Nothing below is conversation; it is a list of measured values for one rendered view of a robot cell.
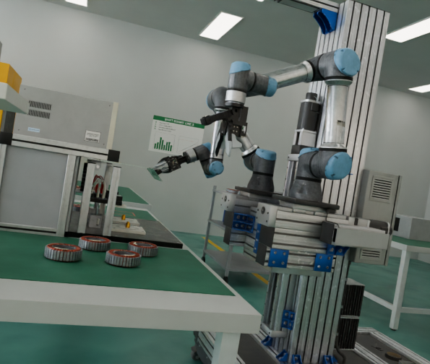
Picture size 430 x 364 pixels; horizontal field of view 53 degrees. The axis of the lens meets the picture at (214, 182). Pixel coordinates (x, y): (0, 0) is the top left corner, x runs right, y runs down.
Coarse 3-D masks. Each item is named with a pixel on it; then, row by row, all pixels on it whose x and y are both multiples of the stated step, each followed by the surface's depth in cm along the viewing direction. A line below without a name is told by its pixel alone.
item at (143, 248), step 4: (128, 244) 158; (132, 244) 157; (136, 244) 158; (140, 244) 163; (144, 244) 163; (148, 244) 163; (152, 244) 163; (128, 248) 158; (132, 248) 156; (136, 248) 155; (140, 248) 155; (144, 248) 155; (148, 248) 155; (152, 248) 157; (156, 248) 158; (140, 252) 156; (144, 252) 155; (148, 252) 156; (152, 252) 157; (156, 252) 159; (148, 256) 156
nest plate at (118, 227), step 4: (112, 224) 199; (116, 224) 201; (120, 224) 203; (112, 228) 188; (116, 228) 189; (120, 228) 190; (124, 228) 192; (128, 228) 194; (132, 228) 196; (136, 228) 198; (140, 228) 200; (124, 232) 189; (128, 232) 190; (132, 232) 190; (136, 232) 191; (140, 232) 191; (144, 232) 192
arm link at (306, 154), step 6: (306, 150) 191; (312, 150) 189; (318, 150) 189; (300, 156) 194; (306, 156) 190; (312, 156) 187; (300, 162) 193; (306, 162) 189; (300, 168) 192; (306, 168) 189; (300, 174) 192; (306, 174) 190; (312, 174) 188
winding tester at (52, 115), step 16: (32, 96) 175; (48, 96) 176; (64, 96) 178; (80, 96) 180; (32, 112) 175; (48, 112) 177; (64, 112) 178; (80, 112) 180; (96, 112) 182; (112, 112) 184; (16, 128) 174; (32, 128) 175; (48, 128) 177; (64, 128) 179; (80, 128) 181; (96, 128) 182; (112, 128) 184; (96, 144) 183
